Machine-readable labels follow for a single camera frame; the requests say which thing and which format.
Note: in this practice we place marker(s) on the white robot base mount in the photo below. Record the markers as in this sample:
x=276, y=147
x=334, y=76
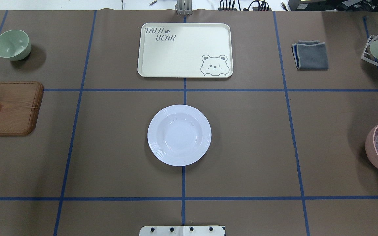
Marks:
x=196, y=230

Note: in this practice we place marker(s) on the white plate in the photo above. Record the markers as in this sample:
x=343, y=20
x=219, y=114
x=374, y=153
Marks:
x=179, y=135

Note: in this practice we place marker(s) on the grey folded cloth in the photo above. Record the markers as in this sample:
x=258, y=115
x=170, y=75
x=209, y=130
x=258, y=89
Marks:
x=310, y=55

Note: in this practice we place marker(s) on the wooden cutting board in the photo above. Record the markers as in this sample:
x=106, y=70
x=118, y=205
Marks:
x=19, y=107

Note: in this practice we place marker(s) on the aluminium frame post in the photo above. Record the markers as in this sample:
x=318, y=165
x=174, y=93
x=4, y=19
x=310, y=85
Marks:
x=184, y=7

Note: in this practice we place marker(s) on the cream bear tray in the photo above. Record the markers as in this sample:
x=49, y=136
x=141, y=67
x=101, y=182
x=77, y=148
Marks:
x=185, y=50

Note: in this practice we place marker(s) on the green bowl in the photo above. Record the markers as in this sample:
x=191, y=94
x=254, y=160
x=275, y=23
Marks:
x=14, y=45

